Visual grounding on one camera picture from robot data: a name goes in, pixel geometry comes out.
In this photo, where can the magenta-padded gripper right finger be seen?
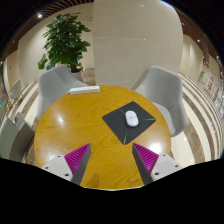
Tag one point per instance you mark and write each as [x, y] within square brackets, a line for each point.
[148, 160]

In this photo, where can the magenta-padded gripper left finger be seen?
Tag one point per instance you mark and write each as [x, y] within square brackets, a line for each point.
[75, 160]

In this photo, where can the white printed computer mouse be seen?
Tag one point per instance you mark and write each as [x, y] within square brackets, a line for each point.
[131, 118]

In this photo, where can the black mouse pad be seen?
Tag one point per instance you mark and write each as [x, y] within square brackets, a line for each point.
[116, 125]

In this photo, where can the grey upholstered chair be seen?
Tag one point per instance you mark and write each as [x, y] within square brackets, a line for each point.
[55, 85]
[15, 138]
[168, 93]

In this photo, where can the white power strip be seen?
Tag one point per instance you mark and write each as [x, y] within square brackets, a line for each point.
[84, 89]

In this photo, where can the small grey chair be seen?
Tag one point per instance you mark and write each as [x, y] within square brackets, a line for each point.
[15, 89]

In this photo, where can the green potted plant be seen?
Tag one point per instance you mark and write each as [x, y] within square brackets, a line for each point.
[65, 41]

